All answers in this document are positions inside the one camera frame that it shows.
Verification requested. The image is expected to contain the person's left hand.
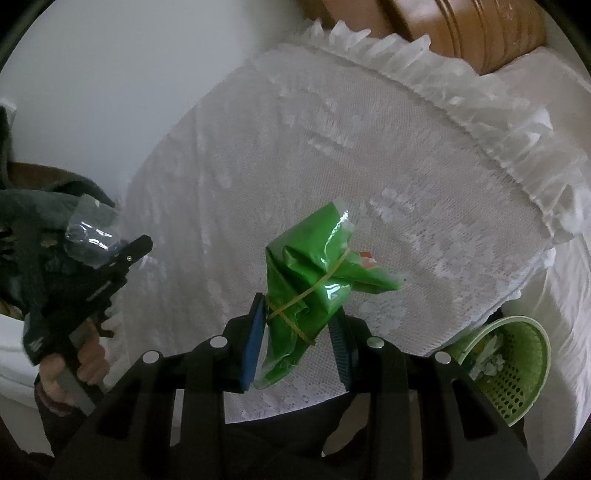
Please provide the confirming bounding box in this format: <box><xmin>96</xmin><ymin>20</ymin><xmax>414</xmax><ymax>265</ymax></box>
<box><xmin>34</xmin><ymin>330</ymin><xmax>110</xmax><ymax>409</ymax></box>

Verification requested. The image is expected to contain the white lace cloth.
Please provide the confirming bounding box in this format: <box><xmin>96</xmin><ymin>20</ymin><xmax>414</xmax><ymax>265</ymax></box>
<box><xmin>108</xmin><ymin>18</ymin><xmax>587</xmax><ymax>423</ymax></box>

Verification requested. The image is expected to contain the bed with white sheet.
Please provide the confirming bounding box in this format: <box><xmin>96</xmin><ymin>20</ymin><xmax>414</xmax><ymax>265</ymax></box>
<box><xmin>480</xmin><ymin>46</ymin><xmax>591</xmax><ymax>462</ymax></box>

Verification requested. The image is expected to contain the green plastic mesh basket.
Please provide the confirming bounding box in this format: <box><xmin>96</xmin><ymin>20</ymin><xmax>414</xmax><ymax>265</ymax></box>
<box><xmin>445</xmin><ymin>315</ymin><xmax>552</xmax><ymax>428</ymax></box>

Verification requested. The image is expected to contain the brown wooden headboard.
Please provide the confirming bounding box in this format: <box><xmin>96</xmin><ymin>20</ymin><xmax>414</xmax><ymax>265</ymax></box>
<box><xmin>295</xmin><ymin>0</ymin><xmax>548</xmax><ymax>77</ymax></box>

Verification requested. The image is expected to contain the white paper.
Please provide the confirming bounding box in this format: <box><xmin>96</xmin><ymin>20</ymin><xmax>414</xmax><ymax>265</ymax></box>
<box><xmin>468</xmin><ymin>335</ymin><xmax>509</xmax><ymax>379</ymax></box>

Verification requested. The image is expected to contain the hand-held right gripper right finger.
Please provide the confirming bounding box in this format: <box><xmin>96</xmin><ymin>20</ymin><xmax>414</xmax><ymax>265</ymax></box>
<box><xmin>325</xmin><ymin>314</ymin><xmax>541</xmax><ymax>480</ymax></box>

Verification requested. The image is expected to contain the green snack bag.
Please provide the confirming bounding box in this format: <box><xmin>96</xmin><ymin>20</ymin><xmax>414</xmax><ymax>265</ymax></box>
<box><xmin>253</xmin><ymin>200</ymin><xmax>402</xmax><ymax>391</ymax></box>

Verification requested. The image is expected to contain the clear plastic wrapper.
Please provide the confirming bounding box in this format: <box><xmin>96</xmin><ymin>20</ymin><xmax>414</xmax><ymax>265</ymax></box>
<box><xmin>65</xmin><ymin>194</ymin><xmax>130</xmax><ymax>271</ymax></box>

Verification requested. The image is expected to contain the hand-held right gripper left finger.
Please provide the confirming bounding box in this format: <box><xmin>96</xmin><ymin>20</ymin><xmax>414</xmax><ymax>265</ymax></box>
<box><xmin>48</xmin><ymin>292</ymin><xmax>269</xmax><ymax>480</ymax></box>

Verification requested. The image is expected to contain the dark green cloth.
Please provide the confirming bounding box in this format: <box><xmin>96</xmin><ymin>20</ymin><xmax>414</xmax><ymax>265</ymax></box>
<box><xmin>0</xmin><ymin>106</ymin><xmax>116</xmax><ymax>241</ymax></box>

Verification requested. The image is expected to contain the person's left forearm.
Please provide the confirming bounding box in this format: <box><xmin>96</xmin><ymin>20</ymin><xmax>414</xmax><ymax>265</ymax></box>
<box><xmin>34</xmin><ymin>383</ymin><xmax>107</xmax><ymax>457</ymax></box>

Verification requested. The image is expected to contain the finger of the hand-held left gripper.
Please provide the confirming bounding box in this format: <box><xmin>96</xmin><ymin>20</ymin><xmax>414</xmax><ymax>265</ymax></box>
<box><xmin>99</xmin><ymin>234</ymin><xmax>154</xmax><ymax>296</ymax></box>

